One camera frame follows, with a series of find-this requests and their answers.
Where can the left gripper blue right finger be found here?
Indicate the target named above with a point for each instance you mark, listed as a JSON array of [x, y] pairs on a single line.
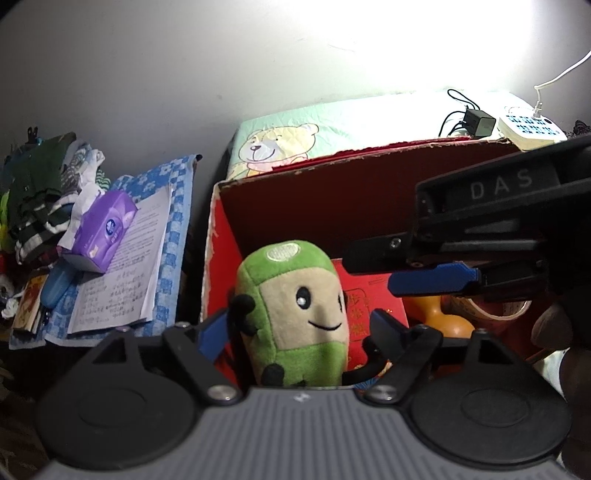
[[389, 341]]

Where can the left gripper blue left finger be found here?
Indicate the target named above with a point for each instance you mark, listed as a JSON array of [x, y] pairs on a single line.
[[212, 335]]

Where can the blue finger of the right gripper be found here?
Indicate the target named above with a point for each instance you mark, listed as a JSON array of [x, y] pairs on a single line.
[[444, 279]]

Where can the green bean plush toy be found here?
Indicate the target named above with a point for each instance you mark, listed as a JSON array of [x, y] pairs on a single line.
[[292, 316]]

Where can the orange gourd ornament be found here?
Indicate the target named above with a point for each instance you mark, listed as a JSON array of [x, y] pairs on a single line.
[[428, 310]]

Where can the red envelope in box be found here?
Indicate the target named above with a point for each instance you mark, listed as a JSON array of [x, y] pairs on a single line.
[[364, 294]]

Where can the white power strip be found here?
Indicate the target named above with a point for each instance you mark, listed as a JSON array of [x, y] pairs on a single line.
[[529, 132]]

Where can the handwritten notebook left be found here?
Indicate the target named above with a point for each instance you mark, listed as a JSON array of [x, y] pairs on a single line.
[[124, 294]]

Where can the black power adapter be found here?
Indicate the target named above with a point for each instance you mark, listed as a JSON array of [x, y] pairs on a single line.
[[478, 123]]

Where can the red cardboard box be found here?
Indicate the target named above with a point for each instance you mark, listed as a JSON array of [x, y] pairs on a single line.
[[335, 203]]

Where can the purple tissue pack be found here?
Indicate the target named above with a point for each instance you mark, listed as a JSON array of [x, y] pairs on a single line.
[[98, 223]]

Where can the blue checkered cloth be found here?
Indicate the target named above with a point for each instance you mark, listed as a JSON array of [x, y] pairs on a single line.
[[177, 174]]

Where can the bear print bed sheet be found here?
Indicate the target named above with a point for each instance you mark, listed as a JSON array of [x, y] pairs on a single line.
[[267, 143]]

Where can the striped clothes pile left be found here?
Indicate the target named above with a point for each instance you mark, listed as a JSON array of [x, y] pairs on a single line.
[[41, 180]]

